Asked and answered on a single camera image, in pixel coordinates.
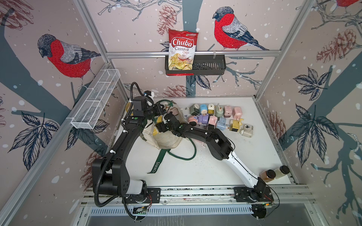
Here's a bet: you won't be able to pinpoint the canvas tote bag green handles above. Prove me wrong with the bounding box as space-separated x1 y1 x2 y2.
140 99 197 174

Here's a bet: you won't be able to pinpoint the pink face sharpener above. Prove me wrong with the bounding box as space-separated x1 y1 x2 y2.
187 115 199 126

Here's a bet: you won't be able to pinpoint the purple sharpener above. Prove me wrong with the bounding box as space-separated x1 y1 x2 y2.
198 114 209 126

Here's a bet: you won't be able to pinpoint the pale green sharpener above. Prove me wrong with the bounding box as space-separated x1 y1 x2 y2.
215 104 224 118

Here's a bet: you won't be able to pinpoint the grey blue sharpener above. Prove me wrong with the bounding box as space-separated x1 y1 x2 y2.
216 117 227 131

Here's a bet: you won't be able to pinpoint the yellow black square sharpener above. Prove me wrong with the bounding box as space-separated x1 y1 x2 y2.
229 119 244 132

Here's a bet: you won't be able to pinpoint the pink square sharpener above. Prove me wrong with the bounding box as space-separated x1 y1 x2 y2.
232 107 243 121

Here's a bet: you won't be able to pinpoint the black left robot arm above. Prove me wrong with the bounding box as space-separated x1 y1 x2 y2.
92 82 165 207

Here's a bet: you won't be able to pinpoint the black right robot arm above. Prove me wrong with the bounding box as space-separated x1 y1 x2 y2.
156 113 274 203

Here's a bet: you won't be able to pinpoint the bright yellow sharpener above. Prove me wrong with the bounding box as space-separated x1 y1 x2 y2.
155 116 164 125

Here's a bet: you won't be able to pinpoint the yellow wooden bamboo steamer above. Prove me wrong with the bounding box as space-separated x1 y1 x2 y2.
125 102 132 113

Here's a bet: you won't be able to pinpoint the red cassava chips bag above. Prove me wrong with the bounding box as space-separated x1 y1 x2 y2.
166 30 198 76

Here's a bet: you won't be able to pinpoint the brown spice jar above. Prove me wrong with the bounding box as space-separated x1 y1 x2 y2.
259 169 276 183

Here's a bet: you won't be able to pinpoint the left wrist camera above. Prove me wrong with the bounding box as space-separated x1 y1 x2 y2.
144 90 155 99

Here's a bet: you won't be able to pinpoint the black wall basket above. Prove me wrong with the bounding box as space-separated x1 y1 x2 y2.
165 55 226 76

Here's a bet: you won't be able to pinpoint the white wire mesh basket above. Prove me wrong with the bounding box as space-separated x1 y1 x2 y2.
71 69 120 130

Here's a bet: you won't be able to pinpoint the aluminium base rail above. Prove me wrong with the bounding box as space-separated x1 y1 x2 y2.
81 185 312 217

